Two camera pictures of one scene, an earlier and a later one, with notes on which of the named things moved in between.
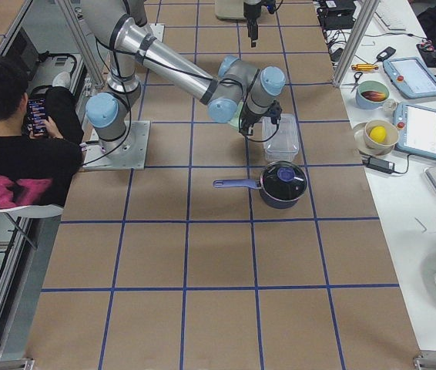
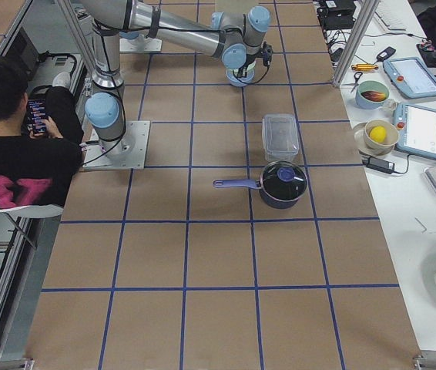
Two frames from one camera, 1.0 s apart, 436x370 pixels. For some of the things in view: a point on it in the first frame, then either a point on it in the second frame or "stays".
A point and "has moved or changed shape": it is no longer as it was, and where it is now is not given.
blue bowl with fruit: x=370 y=94 stays
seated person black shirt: x=10 y=163 stays
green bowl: x=236 y=119 has moved or changed shape
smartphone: x=38 y=113 stays
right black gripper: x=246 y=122 → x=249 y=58
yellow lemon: x=377 y=133 stays
